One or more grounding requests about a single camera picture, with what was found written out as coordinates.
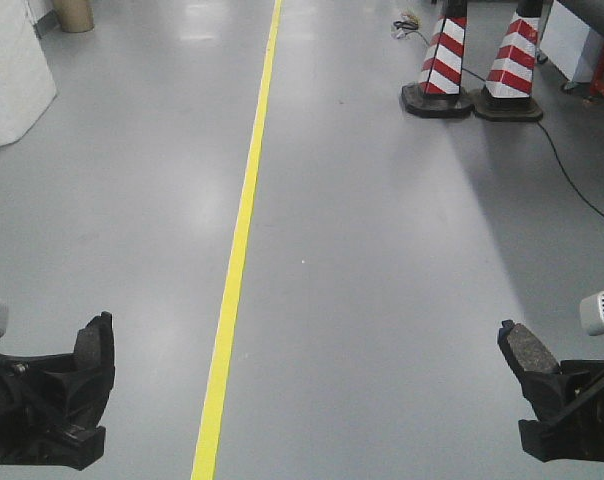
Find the white wheeled cart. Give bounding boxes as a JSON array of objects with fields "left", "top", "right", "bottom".
[{"left": 540, "top": 1, "right": 604, "bottom": 93}]

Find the yellow floor tape line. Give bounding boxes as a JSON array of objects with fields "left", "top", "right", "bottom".
[{"left": 190, "top": 1, "right": 283, "bottom": 480}]

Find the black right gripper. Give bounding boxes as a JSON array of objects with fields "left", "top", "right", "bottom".
[{"left": 496, "top": 319, "right": 604, "bottom": 464}]

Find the brake pad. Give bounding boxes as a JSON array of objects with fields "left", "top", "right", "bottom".
[
  {"left": 497, "top": 320, "right": 561, "bottom": 391},
  {"left": 73, "top": 311, "right": 115, "bottom": 370}
]

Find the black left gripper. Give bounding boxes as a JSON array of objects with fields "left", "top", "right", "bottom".
[{"left": 0, "top": 351, "right": 115, "bottom": 470}]

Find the brown cardboard tube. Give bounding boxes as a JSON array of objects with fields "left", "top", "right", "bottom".
[{"left": 52, "top": 0, "right": 95, "bottom": 33}]

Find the right striped traffic cone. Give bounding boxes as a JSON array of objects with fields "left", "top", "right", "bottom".
[{"left": 471, "top": 0, "right": 543, "bottom": 122}]

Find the striped traffic cone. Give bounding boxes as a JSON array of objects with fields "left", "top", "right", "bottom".
[
  {"left": 400, "top": 0, "right": 473, "bottom": 118},
  {"left": 471, "top": 0, "right": 543, "bottom": 122}
]

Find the left striped traffic cone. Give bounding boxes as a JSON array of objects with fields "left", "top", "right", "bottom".
[{"left": 400, "top": 0, "right": 473, "bottom": 118}]

